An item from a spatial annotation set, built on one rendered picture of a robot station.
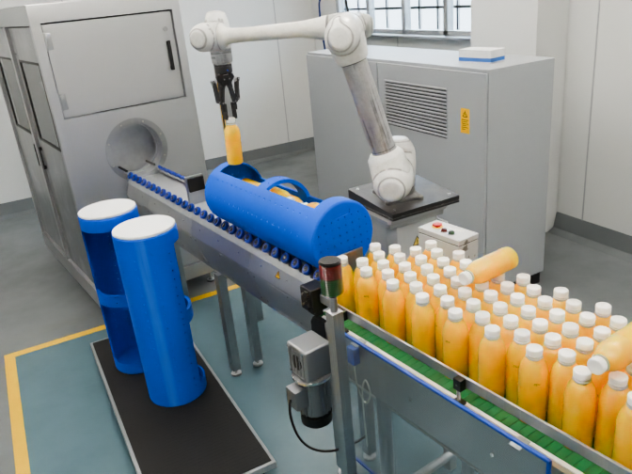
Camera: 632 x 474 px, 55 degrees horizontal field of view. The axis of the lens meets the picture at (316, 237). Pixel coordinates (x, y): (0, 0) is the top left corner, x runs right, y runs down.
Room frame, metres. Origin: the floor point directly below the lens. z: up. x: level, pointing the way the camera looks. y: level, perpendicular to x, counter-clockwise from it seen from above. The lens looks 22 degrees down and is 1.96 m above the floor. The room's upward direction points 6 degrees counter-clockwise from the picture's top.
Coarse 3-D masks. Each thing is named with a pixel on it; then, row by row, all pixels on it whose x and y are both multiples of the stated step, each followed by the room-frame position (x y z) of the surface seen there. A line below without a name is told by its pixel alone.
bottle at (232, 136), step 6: (228, 126) 2.69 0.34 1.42; (234, 126) 2.69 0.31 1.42; (228, 132) 2.68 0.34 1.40; (234, 132) 2.68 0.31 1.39; (228, 138) 2.68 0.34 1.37; (234, 138) 2.67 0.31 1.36; (240, 138) 2.70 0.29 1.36; (228, 144) 2.68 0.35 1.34; (234, 144) 2.67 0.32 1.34; (240, 144) 2.69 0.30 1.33; (228, 150) 2.68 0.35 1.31; (234, 150) 2.67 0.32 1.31; (240, 150) 2.69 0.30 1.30; (228, 156) 2.69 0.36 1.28; (234, 156) 2.67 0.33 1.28; (240, 156) 2.69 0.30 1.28; (228, 162) 2.69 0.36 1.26; (234, 162) 2.67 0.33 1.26; (240, 162) 2.68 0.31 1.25
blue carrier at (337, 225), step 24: (216, 168) 2.75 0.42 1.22; (240, 168) 2.83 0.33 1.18; (216, 192) 2.63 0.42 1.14; (240, 192) 2.48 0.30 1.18; (264, 192) 2.36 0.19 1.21; (240, 216) 2.44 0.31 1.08; (264, 216) 2.27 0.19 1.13; (288, 216) 2.15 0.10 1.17; (312, 216) 2.06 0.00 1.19; (336, 216) 2.06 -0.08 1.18; (360, 216) 2.12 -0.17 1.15; (264, 240) 2.35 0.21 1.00; (288, 240) 2.13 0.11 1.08; (312, 240) 2.00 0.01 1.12; (336, 240) 2.05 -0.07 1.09; (360, 240) 2.12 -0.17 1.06; (312, 264) 2.06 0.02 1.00
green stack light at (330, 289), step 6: (324, 282) 1.50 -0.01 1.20; (330, 282) 1.50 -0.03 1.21; (336, 282) 1.50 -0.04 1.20; (342, 282) 1.52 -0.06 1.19; (324, 288) 1.50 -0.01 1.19; (330, 288) 1.50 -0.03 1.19; (336, 288) 1.50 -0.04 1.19; (342, 288) 1.52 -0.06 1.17; (324, 294) 1.51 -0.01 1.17; (330, 294) 1.50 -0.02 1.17; (336, 294) 1.50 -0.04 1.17
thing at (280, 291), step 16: (144, 176) 3.82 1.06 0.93; (160, 176) 3.78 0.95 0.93; (128, 192) 3.73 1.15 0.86; (176, 192) 3.40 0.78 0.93; (144, 208) 3.53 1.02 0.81; (160, 208) 3.30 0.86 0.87; (208, 208) 3.06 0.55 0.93; (192, 224) 2.95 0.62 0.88; (192, 240) 2.98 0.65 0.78; (208, 240) 2.78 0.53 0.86; (224, 240) 2.66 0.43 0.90; (208, 256) 2.89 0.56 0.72; (224, 256) 2.65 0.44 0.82; (240, 256) 2.52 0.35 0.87; (256, 256) 2.42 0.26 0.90; (224, 272) 2.81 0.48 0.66; (240, 272) 2.57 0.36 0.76; (256, 272) 2.39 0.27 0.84; (272, 272) 2.29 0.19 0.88; (256, 288) 2.50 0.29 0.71; (272, 288) 2.30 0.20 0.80; (288, 288) 2.18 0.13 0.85; (272, 304) 2.42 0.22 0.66; (288, 304) 2.24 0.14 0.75; (304, 320) 2.18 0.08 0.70
